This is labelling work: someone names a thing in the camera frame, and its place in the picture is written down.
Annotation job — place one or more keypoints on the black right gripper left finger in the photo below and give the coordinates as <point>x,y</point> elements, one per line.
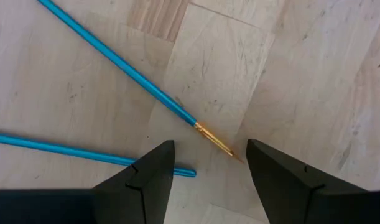
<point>130,193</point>

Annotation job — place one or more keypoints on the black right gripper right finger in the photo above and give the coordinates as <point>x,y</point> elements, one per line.
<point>301,196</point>

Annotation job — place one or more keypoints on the thick blue paintbrush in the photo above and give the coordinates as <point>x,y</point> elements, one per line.
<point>53,148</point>

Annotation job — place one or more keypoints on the fine-tipped blue paintbrush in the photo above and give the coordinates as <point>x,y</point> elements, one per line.
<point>124,66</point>

